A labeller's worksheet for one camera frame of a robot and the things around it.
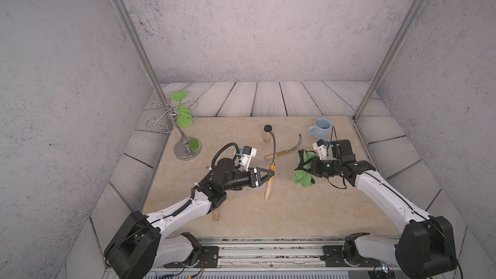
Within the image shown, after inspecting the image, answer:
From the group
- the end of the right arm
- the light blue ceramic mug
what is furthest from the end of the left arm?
Result: the light blue ceramic mug

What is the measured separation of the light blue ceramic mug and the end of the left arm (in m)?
0.48

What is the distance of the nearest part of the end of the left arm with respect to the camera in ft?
2.19

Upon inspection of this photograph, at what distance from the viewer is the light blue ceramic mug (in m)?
1.09

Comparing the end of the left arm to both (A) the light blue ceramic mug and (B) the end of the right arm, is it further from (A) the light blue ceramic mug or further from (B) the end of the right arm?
(A) the light blue ceramic mug
